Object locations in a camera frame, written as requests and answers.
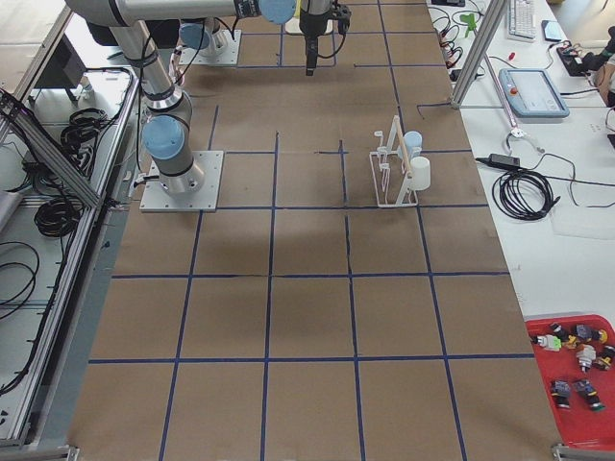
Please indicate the red parts tray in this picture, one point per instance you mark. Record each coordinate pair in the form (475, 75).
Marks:
(575, 356)

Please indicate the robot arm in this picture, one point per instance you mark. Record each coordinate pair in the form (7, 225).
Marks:
(165, 136)
(205, 36)

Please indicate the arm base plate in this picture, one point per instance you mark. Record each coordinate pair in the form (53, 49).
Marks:
(197, 189)
(228, 58)

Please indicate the teach pendant tablet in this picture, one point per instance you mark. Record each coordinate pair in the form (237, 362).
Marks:
(531, 94)

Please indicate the aluminium frame post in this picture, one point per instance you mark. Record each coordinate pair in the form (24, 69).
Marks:
(487, 30)

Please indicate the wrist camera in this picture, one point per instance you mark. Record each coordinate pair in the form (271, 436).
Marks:
(342, 15)

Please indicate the white keyboard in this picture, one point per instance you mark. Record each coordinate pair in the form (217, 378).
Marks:
(520, 20)

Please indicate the black smartphone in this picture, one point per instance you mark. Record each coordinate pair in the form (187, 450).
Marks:
(552, 31)

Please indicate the light blue plastic cup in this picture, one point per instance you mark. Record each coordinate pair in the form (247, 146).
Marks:
(414, 143)

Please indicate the white wire cup rack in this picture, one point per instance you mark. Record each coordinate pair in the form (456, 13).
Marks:
(389, 159)

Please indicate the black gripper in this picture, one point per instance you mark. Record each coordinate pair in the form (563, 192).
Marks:
(311, 21)

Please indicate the pale green plastic cup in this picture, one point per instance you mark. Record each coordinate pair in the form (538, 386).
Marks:
(420, 173)

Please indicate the cream serving tray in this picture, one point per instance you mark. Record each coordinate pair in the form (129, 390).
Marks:
(292, 27)

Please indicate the black power adapter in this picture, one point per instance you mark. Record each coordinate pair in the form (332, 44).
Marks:
(501, 162)

